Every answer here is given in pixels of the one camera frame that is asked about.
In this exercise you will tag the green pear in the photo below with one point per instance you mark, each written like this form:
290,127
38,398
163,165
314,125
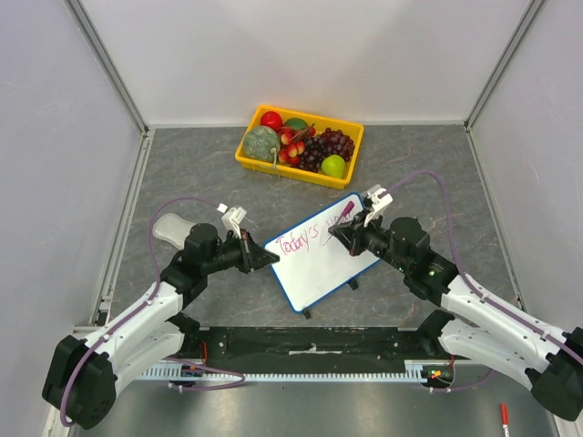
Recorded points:
333,166

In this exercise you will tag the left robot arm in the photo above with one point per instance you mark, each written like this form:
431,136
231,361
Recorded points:
86,375

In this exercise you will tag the blue framed whiteboard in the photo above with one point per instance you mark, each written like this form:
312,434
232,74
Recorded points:
312,265

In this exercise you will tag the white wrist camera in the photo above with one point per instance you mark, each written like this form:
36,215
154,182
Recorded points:
231,218
377,200

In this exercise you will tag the green netted melon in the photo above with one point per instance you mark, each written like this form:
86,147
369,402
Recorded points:
261,143

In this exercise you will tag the green mango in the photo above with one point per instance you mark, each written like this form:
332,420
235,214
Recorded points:
295,123

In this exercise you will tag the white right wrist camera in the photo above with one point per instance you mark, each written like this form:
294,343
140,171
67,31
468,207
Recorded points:
377,200

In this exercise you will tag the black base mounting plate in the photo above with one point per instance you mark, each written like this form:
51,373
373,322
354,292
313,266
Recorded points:
307,350

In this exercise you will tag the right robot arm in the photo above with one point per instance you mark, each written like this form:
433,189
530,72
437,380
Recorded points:
472,322

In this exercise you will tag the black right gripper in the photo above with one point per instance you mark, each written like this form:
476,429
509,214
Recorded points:
356,237

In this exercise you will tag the dark purple grape bunch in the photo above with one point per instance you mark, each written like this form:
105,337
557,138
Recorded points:
321,146

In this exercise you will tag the red apple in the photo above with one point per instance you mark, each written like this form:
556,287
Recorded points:
272,120

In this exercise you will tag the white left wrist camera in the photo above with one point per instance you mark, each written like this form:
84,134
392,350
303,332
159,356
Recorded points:
231,218

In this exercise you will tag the red cherries cluster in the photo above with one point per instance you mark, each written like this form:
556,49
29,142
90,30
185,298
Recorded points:
293,144

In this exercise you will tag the purple capped whiteboard marker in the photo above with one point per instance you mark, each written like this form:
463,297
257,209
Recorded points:
343,217

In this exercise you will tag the light blue cable duct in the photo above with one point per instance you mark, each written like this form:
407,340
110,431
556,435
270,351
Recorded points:
174,371

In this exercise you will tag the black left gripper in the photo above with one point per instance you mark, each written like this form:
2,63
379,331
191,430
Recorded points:
253,257

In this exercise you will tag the red marker pen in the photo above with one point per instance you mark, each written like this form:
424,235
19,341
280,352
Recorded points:
504,419

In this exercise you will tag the white whiteboard eraser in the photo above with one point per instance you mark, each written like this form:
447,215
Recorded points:
173,229

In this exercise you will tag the yellow plastic fruit tray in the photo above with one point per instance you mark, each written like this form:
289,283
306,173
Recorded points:
352,129

